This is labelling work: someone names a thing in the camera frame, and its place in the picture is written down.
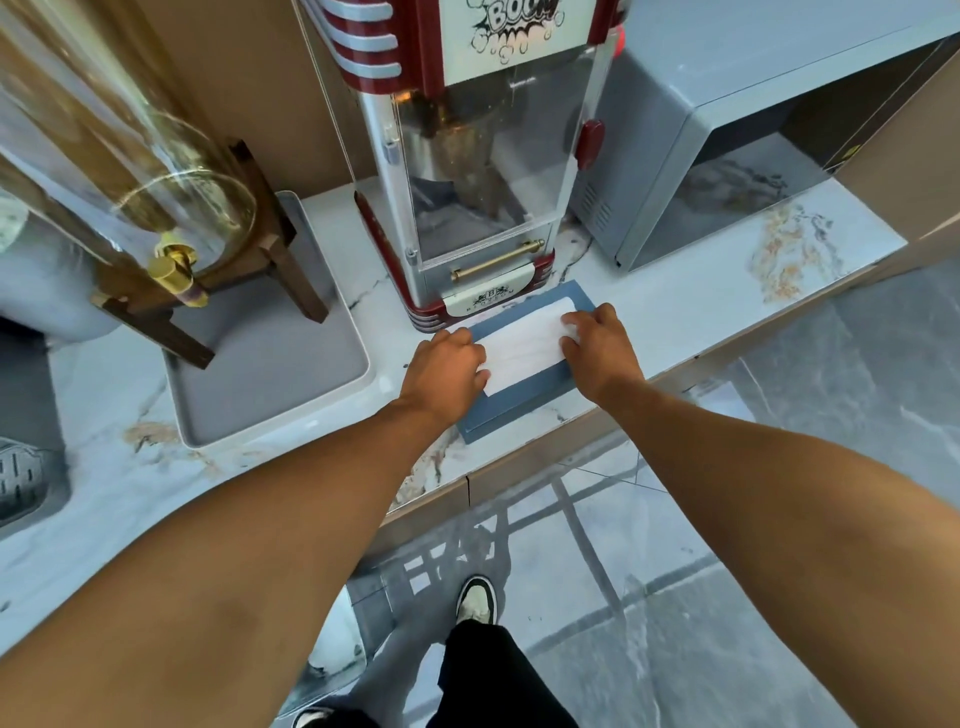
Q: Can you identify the white paper sheet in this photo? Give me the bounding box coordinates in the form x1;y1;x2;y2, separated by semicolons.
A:
474;297;583;399

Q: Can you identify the red silver popcorn machine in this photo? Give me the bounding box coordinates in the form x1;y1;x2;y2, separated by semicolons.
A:
298;0;628;335

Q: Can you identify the person's black trouser leg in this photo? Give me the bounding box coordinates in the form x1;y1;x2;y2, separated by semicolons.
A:
423;618;580;728

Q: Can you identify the grey rectangular tray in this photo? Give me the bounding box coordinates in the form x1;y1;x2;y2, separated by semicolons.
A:
160;190;373;450

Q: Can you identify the grey microwave oven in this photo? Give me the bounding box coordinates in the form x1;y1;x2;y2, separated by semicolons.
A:
571;0;960;273

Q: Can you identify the grey sink basin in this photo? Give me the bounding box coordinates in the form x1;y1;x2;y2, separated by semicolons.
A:
0;315;73;543

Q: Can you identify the person's left forearm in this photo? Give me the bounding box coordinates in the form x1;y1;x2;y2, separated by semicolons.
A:
0;396;453;728

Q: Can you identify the flat blue box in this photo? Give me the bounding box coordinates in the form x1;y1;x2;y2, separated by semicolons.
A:
455;280;598;445

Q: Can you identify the person's left hand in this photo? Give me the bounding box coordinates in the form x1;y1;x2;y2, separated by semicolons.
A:
399;327;493;426

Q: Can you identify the person's right hand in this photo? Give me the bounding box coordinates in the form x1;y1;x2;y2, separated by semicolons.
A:
558;303;646;407

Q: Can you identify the brass dispenser tap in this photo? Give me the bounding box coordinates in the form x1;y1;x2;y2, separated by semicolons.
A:
145;232;210;309

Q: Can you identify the dark wooden dispenser stand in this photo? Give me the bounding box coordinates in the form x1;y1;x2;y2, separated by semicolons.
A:
90;138;331;371

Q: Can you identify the person's right forearm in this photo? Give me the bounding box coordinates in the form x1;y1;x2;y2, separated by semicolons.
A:
598;377;960;728

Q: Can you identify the thin white power cable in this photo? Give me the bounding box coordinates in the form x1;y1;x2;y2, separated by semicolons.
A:
291;0;360;185

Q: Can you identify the grey rounded container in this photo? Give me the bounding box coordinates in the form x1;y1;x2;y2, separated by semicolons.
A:
0;187;123;346

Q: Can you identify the glass drink dispenser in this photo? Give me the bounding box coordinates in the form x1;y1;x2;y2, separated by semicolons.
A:
0;0;261;273

